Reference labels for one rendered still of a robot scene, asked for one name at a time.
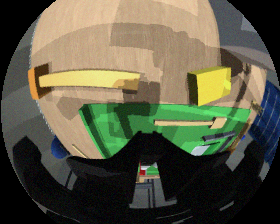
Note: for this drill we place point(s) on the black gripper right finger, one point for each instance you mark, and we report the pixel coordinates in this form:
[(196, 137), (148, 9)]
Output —
[(177, 168)]

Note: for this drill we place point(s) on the green putting mat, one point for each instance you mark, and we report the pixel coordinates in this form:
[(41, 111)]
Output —
[(118, 122)]

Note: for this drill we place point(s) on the grey golf putter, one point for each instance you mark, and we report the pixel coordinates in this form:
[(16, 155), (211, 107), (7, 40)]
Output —
[(151, 149)]

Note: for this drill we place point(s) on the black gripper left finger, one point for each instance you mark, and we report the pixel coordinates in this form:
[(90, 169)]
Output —
[(119, 170)]

